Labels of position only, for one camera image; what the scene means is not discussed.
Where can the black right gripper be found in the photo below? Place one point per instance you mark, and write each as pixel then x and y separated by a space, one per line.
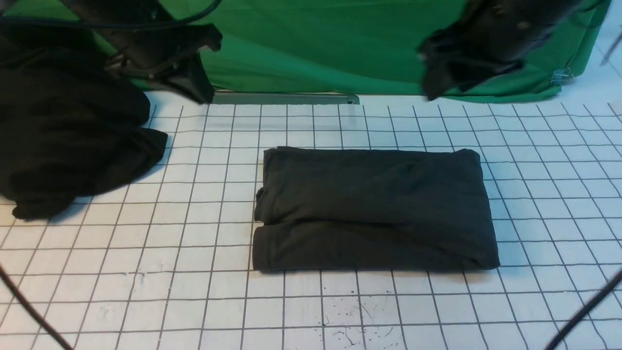
pixel 490 40

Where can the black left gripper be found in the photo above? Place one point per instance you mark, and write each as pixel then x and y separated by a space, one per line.
pixel 157 54

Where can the gray long-sleeve shirt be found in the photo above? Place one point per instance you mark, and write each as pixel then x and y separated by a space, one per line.
pixel 373 210

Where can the gray metal bar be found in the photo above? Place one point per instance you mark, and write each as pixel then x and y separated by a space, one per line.
pixel 239 98

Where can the green backdrop cloth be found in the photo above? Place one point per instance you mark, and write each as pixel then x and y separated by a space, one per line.
pixel 370 47

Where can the metal binder clip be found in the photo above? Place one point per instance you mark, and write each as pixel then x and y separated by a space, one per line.
pixel 562 77

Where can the black crumpled garment pile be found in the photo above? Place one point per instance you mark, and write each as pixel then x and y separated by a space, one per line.
pixel 68 128

